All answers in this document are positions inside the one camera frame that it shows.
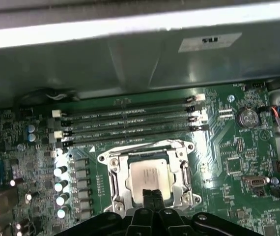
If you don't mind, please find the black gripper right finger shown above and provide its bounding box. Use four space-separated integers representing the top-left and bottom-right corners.
152 188 261 236

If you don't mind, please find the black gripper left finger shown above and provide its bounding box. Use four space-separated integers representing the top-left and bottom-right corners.
58 188 154 236

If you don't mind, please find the metal locking lever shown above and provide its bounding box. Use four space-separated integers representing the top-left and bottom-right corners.
181 159 193 195
107 139 187 154

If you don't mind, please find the silver CPU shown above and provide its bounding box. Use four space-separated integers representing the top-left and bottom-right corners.
128 153 177 207

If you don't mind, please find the CPU socket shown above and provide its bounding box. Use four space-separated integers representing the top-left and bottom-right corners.
97 139 203 214

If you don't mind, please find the silver cylindrical capacitor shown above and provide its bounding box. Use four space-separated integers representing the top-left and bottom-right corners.
56 193 71 207
54 180 70 193
54 166 69 177
56 206 71 220

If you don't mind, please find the internal USB port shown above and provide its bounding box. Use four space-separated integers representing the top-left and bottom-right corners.
243 176 270 191

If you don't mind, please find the green motherboard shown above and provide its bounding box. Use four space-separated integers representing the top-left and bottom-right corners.
0 85 280 236

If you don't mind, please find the silver coin battery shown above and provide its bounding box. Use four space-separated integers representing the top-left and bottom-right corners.
235 108 261 128

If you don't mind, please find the black open PC case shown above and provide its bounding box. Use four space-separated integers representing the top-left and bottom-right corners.
0 0 280 236

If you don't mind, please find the white case label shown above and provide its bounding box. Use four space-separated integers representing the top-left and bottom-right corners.
178 31 243 54

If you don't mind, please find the red and blue wire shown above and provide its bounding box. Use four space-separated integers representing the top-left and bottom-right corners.
265 104 280 123

